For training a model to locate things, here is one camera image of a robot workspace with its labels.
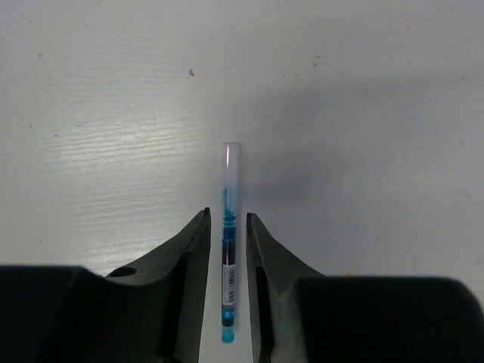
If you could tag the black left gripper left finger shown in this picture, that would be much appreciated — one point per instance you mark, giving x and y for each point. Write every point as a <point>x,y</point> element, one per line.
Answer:
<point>155,304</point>

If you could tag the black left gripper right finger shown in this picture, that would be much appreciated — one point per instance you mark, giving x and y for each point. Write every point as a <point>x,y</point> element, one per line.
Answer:
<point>272,272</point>

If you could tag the light blue pen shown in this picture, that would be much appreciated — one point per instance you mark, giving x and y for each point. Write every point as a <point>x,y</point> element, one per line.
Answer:
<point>229,240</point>

